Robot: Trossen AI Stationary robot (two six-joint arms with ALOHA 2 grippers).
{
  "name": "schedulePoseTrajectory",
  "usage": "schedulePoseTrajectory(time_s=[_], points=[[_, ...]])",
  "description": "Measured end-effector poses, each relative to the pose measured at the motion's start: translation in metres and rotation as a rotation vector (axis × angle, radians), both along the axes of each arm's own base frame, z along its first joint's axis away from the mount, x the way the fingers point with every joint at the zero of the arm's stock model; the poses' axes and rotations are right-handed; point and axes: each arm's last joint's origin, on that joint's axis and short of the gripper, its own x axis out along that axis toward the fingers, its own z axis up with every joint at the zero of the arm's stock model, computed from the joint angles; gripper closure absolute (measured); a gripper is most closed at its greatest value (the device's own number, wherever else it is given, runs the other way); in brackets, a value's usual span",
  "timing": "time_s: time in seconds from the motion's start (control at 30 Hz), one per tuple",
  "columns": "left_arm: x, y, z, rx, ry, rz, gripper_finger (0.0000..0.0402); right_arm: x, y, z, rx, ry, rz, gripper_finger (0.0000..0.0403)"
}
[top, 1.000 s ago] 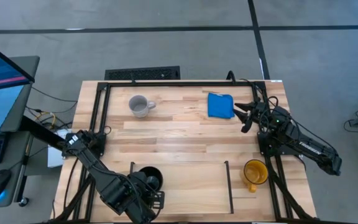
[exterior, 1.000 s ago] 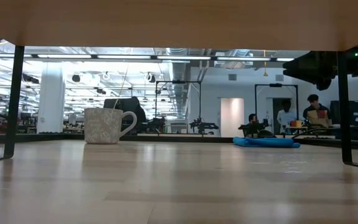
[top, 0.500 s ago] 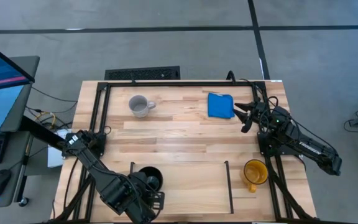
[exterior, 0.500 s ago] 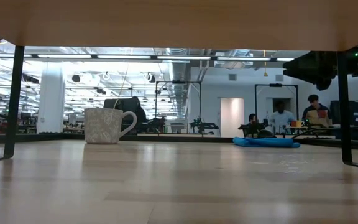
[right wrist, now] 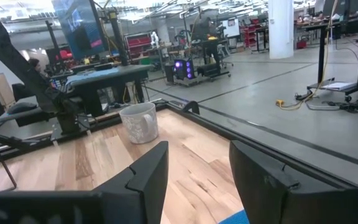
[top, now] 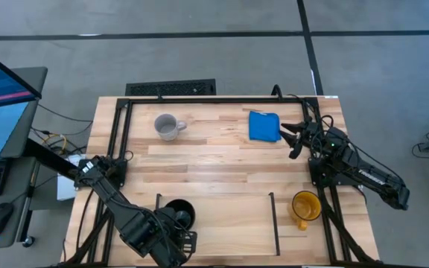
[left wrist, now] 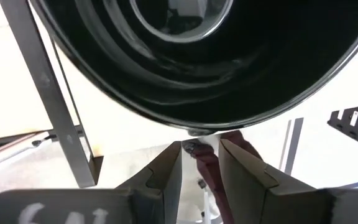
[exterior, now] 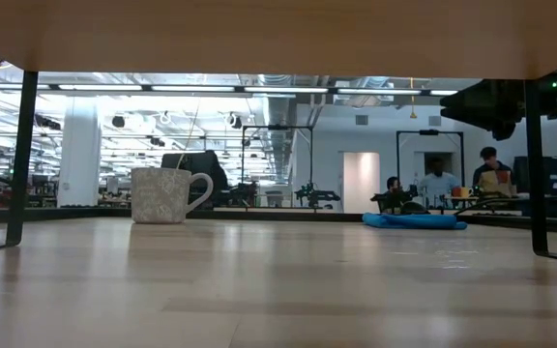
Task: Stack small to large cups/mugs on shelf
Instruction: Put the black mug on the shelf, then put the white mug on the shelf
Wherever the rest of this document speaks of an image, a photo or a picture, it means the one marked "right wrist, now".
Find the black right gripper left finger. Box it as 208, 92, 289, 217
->
93, 141, 170, 224

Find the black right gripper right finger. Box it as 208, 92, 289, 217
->
228, 139, 354, 224

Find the grey patterned ceramic mug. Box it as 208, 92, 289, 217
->
119, 102, 160, 144

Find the folded blue cloth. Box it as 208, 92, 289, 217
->
218, 209, 250, 224

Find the dark grey desk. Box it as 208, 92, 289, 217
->
0, 64, 155, 131

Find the computer tower with purple lights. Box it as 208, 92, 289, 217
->
172, 58, 196, 80

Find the black floor power strip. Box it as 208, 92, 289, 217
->
321, 98, 358, 114

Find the black rolling stand table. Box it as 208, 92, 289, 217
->
301, 14, 358, 96

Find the red storage shelving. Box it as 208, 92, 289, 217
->
124, 32, 154, 60

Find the red tool cabinet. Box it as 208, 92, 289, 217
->
242, 24, 261, 48

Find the person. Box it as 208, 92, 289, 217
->
28, 58, 44, 75

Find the white pillar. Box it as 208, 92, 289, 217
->
267, 0, 295, 60

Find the white board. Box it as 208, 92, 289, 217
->
222, 18, 241, 39

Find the computer monitor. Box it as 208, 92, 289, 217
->
51, 0, 129, 67

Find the black aluminium table frame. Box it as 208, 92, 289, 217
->
0, 98, 358, 194

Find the black frame clamp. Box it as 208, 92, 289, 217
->
181, 100, 200, 115

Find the yellow floor cable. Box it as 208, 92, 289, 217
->
275, 0, 339, 111

